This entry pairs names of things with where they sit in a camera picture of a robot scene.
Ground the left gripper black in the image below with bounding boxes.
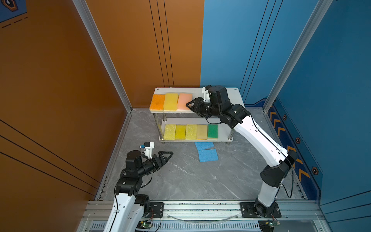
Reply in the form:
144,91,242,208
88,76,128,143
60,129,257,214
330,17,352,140
137,152,173,178

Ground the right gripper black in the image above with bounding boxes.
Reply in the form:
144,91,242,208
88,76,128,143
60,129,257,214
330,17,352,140
185,97,222,119

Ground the pink sponge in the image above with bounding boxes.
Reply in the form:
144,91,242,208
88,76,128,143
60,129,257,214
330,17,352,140
177,93,193,111

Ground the yellow porous sponge large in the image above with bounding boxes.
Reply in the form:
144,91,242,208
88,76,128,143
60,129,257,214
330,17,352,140
163,124,176,140

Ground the pale yellow sponge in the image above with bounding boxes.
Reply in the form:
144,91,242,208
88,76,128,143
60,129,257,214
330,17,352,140
197,124,208,140

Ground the white two-tier shelf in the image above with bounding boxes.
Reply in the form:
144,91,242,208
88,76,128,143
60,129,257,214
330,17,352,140
150,87,234,143

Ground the bright yellow foam sponge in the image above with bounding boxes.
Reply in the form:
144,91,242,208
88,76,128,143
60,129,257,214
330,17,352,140
175,125,186,140

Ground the green scrub sponge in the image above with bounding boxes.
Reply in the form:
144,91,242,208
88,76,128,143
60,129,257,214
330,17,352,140
207,124,218,139

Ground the orange sponge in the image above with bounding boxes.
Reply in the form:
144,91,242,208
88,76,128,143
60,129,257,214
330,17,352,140
149,94,165,112

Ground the blue sponge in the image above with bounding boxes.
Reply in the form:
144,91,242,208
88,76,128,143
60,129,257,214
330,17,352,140
195,142,214,151
199,149,218,162

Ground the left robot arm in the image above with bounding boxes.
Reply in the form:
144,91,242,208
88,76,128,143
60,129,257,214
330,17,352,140
104,150,174,232

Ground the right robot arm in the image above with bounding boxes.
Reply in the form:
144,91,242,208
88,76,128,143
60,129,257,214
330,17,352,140
186,85,298,218

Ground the left circuit board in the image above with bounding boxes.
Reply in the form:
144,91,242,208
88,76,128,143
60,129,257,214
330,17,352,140
136,221,153,230

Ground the circuit board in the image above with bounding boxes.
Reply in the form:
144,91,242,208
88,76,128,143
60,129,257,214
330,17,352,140
136,221,153,230
258,220,281,232

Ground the right circuit board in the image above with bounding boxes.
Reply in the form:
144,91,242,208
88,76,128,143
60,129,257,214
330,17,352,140
258,220,281,232

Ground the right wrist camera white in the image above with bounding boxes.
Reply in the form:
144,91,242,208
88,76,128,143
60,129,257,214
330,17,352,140
202,85,212,103

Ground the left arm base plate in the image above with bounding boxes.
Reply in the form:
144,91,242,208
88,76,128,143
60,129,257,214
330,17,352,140
140,202,164,219

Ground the aluminium front rail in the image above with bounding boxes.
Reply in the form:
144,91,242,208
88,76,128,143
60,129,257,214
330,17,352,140
78,200,330,232

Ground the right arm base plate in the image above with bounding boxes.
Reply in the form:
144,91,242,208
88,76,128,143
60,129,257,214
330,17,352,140
239,201,282,218

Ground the left aluminium corner post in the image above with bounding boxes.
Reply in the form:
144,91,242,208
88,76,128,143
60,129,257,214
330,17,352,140
72,0,133,113

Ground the aluminium corner post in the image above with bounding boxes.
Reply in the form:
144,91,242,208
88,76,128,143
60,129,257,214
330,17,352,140
72,0,133,113
262,0,333,113

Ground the right aluminium corner post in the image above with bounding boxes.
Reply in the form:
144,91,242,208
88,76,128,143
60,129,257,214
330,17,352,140
262,0,333,113

